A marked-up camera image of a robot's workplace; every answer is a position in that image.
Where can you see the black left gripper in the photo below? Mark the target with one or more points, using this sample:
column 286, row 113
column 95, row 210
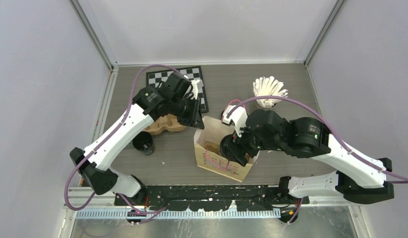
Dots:
column 195, row 119

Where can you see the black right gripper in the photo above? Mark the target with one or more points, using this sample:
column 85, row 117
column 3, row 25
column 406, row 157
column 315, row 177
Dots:
column 251, row 151

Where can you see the pink paper bag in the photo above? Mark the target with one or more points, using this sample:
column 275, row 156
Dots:
column 214, row 131

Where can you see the black coffee cup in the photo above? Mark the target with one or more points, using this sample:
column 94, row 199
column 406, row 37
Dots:
column 144, row 143
column 232, row 151

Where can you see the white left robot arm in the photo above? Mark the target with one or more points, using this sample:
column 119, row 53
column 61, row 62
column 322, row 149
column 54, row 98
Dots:
column 177, row 96

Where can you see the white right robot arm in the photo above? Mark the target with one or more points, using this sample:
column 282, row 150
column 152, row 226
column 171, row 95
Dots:
column 357, row 178

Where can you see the brown cardboard cup carrier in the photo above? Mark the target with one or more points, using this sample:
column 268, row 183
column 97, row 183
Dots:
column 166, row 123

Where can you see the cup of white paper straws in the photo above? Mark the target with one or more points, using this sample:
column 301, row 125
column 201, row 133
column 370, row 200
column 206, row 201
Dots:
column 268, row 86

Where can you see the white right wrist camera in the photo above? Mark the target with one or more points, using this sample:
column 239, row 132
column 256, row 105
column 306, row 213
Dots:
column 237, row 118

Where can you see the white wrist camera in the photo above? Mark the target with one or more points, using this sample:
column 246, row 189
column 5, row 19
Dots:
column 196, row 88
column 237, row 118

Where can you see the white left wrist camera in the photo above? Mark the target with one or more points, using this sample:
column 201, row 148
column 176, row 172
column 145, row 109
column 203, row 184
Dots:
column 196, row 88

